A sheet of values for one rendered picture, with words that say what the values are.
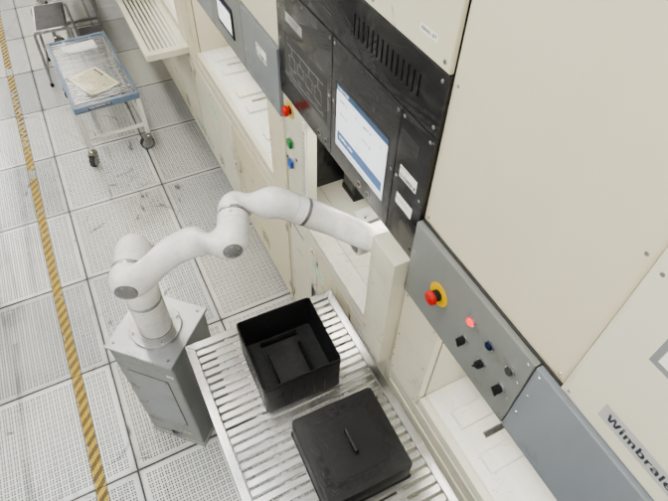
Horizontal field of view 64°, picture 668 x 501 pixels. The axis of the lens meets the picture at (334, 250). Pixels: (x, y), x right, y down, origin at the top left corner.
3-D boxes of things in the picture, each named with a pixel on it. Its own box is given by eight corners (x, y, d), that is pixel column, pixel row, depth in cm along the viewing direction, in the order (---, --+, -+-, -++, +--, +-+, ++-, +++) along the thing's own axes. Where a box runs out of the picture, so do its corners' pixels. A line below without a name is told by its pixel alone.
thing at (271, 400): (309, 321, 207) (308, 295, 193) (340, 383, 191) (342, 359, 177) (240, 348, 199) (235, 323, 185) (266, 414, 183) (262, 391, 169)
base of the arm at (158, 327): (120, 340, 200) (104, 312, 185) (147, 300, 211) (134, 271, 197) (166, 355, 196) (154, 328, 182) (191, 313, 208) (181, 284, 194)
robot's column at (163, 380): (151, 427, 256) (102, 347, 198) (180, 377, 273) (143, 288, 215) (205, 446, 251) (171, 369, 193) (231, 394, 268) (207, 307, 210)
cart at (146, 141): (63, 97, 424) (38, 40, 388) (128, 81, 441) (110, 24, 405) (92, 171, 371) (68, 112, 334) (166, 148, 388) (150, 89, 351)
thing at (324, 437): (289, 431, 179) (287, 416, 169) (368, 397, 187) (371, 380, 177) (327, 519, 162) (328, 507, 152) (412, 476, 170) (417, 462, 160)
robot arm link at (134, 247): (123, 314, 185) (102, 271, 167) (131, 271, 197) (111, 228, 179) (159, 311, 186) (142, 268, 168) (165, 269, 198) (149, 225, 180)
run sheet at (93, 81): (65, 79, 361) (64, 77, 360) (96, 65, 372) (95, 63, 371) (91, 97, 348) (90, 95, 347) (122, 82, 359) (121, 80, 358)
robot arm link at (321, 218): (322, 204, 154) (405, 236, 168) (302, 194, 168) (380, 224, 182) (310, 234, 155) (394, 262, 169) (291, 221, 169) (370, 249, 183)
